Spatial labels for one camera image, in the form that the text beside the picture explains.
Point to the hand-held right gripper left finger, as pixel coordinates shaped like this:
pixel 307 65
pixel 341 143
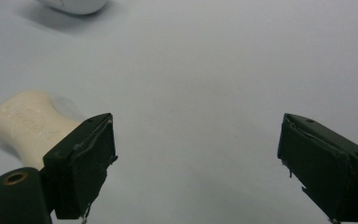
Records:
pixel 80 168

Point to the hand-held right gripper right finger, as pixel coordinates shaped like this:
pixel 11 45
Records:
pixel 323 168

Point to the cream plastic bottle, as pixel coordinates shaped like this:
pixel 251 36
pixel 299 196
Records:
pixel 28 127

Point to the white rounded object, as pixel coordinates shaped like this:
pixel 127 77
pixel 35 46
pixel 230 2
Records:
pixel 74 5

